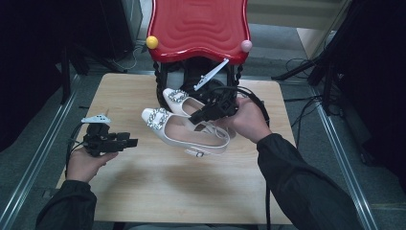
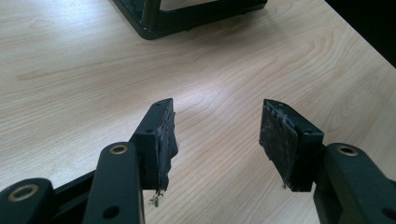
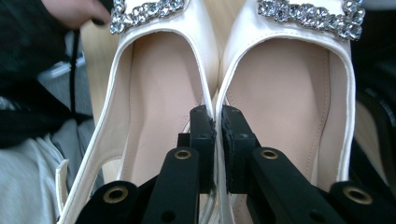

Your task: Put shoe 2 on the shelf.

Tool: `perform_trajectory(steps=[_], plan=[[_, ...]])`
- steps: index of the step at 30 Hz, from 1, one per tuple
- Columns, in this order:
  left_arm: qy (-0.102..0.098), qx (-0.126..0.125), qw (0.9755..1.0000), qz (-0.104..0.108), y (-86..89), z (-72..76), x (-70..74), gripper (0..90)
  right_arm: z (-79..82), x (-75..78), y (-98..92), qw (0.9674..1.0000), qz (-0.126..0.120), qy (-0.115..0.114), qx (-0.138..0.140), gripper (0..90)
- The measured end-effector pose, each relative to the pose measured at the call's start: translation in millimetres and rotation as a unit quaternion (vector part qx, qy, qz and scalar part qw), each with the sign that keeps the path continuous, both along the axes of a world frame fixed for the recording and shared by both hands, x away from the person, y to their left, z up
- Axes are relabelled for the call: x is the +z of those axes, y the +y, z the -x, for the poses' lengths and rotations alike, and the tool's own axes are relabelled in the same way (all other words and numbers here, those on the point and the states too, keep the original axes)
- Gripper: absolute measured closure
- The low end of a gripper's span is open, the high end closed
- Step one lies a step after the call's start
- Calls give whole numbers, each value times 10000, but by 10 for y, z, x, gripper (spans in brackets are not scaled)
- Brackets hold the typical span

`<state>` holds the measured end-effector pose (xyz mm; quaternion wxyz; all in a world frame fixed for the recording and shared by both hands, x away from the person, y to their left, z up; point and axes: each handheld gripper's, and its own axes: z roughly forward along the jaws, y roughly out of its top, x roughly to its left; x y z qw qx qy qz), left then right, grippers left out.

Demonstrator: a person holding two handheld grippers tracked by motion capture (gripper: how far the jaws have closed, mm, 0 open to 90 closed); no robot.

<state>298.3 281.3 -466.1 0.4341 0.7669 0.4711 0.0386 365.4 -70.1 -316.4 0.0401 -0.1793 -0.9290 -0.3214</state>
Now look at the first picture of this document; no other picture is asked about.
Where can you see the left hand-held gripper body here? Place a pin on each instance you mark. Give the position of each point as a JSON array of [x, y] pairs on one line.
[[102, 142]]

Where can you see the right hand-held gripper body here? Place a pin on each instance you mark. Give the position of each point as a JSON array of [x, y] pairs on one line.
[[223, 102]]

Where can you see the white slingback buckle shoe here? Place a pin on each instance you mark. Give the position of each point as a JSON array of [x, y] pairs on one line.
[[183, 103], [178, 134]]

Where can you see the red and black shoe rack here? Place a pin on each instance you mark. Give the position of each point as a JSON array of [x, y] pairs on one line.
[[198, 25]]

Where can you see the person's left hand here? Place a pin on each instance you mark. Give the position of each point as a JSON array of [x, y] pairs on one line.
[[83, 166]]

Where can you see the person's right hand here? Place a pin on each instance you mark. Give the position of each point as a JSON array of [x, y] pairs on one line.
[[249, 121]]

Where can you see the black tripod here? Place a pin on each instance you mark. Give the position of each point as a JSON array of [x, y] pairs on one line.
[[327, 89]]

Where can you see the light wooden board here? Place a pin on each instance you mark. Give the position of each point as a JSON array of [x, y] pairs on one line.
[[311, 40]]

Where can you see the dark curtain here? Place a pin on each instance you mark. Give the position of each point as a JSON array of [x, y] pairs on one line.
[[25, 64], [376, 80]]

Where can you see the dark cabinet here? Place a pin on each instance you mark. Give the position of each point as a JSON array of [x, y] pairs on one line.
[[118, 25]]

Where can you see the metal floor rail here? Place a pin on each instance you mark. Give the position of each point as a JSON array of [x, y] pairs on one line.
[[32, 166], [346, 169]]

